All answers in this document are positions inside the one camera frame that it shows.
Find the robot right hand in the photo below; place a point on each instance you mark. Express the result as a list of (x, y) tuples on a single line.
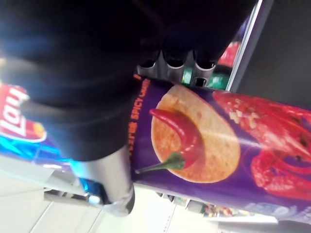
[(85, 72)]

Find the red snack pack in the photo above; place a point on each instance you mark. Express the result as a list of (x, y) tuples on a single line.
[(228, 55)]

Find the purple chips can yellow lid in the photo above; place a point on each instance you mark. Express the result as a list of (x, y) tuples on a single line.
[(218, 157)]

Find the green snack pack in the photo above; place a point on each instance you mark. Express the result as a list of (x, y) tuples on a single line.
[(218, 80)]

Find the blue chips pack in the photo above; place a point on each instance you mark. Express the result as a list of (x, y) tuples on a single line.
[(19, 126)]

